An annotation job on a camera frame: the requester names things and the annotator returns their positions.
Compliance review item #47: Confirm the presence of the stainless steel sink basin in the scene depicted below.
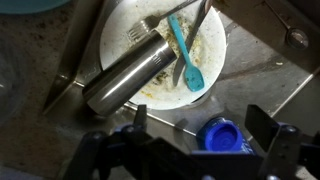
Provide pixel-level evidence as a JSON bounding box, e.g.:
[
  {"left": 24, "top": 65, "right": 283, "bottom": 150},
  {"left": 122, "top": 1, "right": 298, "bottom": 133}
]
[{"left": 42, "top": 0, "right": 320, "bottom": 180}]

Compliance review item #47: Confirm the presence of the stainless steel flask black lid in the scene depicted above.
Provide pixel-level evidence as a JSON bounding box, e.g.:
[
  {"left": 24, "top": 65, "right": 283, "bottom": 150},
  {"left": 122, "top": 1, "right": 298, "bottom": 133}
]
[{"left": 82, "top": 29, "right": 179, "bottom": 118}]

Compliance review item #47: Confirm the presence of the round metal sink stopper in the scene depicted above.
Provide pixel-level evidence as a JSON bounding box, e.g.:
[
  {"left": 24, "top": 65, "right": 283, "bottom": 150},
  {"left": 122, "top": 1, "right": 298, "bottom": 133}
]
[{"left": 286, "top": 28, "right": 310, "bottom": 50}]

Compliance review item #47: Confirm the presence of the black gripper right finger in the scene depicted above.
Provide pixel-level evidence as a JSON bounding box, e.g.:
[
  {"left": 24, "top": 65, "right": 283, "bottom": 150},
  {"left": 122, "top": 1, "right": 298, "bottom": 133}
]
[{"left": 244, "top": 104, "right": 320, "bottom": 180}]

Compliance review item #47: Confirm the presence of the teal silicone spoon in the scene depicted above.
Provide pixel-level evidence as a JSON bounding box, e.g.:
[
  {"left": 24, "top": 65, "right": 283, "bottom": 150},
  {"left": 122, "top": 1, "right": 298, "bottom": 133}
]
[{"left": 166, "top": 13, "right": 205, "bottom": 93}]

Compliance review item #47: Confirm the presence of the blue plastic water bottle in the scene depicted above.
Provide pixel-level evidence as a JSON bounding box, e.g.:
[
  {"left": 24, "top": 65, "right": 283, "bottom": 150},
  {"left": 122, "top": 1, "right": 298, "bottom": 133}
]
[{"left": 195, "top": 116, "right": 256, "bottom": 156}]

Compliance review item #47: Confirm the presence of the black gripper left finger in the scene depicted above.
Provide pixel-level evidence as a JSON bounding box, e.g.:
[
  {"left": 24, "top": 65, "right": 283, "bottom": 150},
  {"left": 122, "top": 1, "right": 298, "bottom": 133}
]
[{"left": 63, "top": 104, "right": 158, "bottom": 180}]

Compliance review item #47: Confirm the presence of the metal knife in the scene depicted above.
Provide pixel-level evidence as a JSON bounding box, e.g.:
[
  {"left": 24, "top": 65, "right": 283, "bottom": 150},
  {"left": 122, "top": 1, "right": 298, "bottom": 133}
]
[{"left": 172, "top": 0, "right": 210, "bottom": 88}]

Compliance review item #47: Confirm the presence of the teal dinner plate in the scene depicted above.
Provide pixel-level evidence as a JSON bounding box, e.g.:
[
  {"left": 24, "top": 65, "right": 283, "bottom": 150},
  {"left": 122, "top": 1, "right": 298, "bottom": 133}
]
[{"left": 0, "top": 0, "right": 72, "bottom": 15}]

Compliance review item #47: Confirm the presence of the dirty white plate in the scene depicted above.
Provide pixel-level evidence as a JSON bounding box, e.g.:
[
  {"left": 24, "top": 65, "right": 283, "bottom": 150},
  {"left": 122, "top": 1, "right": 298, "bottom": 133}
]
[{"left": 99, "top": 0, "right": 228, "bottom": 111}]

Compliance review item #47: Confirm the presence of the metal fork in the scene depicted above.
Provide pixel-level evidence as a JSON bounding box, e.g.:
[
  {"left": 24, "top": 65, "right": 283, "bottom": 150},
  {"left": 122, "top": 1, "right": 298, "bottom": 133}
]
[{"left": 127, "top": 0, "right": 198, "bottom": 42}]

